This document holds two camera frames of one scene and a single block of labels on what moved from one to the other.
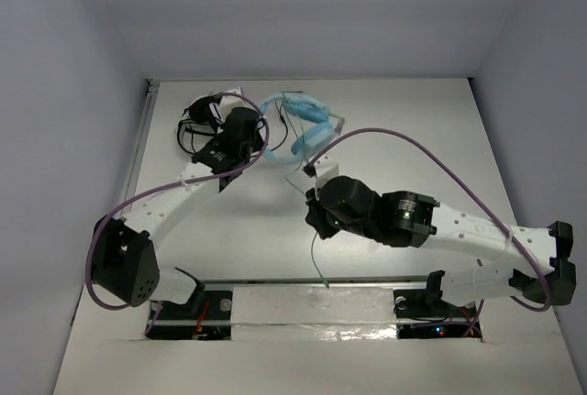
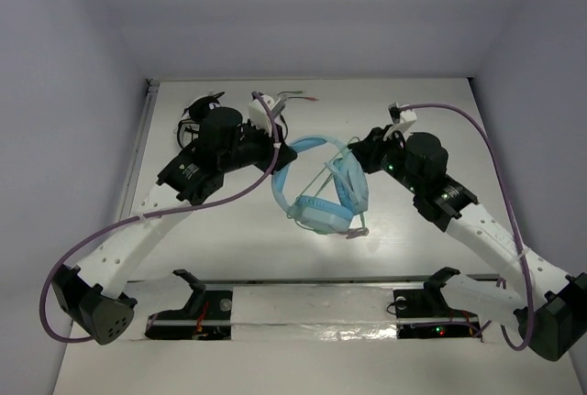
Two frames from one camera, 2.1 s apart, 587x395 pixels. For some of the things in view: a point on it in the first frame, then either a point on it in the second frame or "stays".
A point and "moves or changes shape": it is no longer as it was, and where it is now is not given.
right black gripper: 315,215 to 368,150
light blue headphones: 313,126 moves or changes shape
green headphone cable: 317,265 to 353,138
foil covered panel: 313,313 stays
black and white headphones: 199,122 stays
